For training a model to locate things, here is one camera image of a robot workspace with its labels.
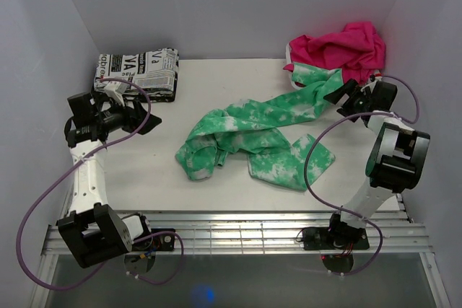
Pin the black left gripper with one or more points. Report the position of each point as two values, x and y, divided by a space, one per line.
132 116

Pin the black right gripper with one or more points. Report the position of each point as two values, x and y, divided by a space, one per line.
350 89

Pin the green white tie-dye trousers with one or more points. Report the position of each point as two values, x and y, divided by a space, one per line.
253 127

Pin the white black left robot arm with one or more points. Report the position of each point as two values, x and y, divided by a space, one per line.
91 229

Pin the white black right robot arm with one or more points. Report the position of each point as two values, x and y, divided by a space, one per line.
395 162

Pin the newspaper print folded trousers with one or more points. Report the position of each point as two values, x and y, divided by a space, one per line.
156 72

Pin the pink crumpled trousers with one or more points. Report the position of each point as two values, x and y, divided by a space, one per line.
358 50

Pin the white plastic basket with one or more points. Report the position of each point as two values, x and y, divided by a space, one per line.
294 71

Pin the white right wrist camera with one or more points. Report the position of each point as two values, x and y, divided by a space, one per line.
373 80

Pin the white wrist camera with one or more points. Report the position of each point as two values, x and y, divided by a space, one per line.
115 91
373 80

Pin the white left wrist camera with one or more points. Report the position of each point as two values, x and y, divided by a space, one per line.
115 91

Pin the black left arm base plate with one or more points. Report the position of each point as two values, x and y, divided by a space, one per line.
164 242

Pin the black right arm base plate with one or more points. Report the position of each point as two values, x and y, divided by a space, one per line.
324 238

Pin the aluminium rail frame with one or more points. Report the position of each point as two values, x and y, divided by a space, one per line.
210 224

